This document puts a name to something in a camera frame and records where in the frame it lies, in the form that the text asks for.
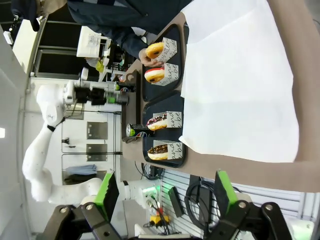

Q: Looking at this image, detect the white side table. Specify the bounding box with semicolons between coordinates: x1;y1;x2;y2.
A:
11;14;50;75

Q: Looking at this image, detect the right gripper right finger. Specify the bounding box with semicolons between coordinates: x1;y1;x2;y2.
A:
204;169;293;240

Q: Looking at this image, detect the brown plastic tray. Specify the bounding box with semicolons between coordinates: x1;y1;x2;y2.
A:
121;69;141;161

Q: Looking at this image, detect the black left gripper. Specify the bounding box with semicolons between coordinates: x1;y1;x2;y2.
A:
74;86;119;106

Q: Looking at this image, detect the yellow sprinkled donut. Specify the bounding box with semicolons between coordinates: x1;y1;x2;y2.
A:
147;143;169;161

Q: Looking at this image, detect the yellow emergency stop box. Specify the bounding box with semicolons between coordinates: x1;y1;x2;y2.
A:
149;213;171;228

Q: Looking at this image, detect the white equipment box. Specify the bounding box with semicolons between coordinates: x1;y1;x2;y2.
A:
76;25;112;60

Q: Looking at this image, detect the bystander in dark clothes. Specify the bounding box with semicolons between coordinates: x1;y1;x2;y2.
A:
11;0;68;32

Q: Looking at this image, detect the person's right hand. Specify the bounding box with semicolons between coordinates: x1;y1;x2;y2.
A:
138;47;157;68

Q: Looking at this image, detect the person's right forearm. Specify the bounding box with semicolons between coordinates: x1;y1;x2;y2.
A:
109;31;151;55

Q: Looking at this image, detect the black cable coil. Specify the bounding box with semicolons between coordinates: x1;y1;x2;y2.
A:
184;179;221;226

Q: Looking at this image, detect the black power brick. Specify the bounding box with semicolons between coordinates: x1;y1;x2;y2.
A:
167;186;185;218

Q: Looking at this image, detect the white printed paper sleeve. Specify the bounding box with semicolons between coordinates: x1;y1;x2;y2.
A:
153;62;180;87
162;110;184;128
152;37;179;66
152;139;186;161

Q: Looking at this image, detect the person in dark jacket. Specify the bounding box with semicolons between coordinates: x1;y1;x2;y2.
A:
66;0;193;36

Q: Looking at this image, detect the black plastic tray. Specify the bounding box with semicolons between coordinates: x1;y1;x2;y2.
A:
141;92;186;169
141;23;186;103

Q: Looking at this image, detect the grey cabinet panel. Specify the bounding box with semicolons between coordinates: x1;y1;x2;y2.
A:
86;121;109;140
86;143;109;163

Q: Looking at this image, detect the chocolate sprinkled donut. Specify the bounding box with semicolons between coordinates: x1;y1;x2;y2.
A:
146;112;168;131

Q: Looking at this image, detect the large white paper sheet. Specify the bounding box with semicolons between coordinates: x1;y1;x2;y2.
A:
178;0;300;164

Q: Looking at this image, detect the blue cloth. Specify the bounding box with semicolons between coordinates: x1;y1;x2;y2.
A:
65;163;99;176

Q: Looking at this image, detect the red glazed donut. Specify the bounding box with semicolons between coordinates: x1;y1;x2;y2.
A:
144;66;166;84

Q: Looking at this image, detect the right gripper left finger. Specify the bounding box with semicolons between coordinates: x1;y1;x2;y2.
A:
43;171;120;240

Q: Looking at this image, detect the plain glazed donut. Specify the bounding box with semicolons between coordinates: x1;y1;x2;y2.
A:
145;41;165;60

